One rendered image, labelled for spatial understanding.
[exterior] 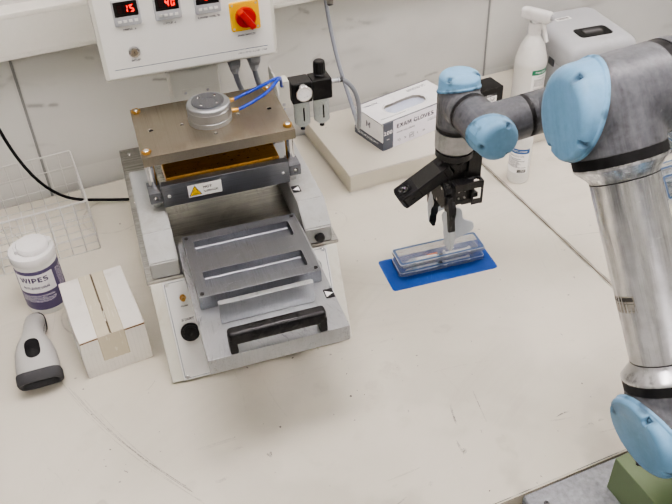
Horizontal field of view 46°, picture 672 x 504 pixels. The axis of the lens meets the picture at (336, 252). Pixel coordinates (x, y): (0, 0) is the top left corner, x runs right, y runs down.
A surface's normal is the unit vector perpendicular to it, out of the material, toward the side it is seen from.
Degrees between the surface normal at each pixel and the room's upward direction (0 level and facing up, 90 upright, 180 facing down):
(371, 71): 90
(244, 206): 0
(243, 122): 0
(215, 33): 90
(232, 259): 0
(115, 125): 90
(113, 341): 89
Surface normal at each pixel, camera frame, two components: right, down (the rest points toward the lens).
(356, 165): -0.04, -0.77
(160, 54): 0.31, 0.59
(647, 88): 0.19, -0.02
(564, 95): -0.97, 0.16
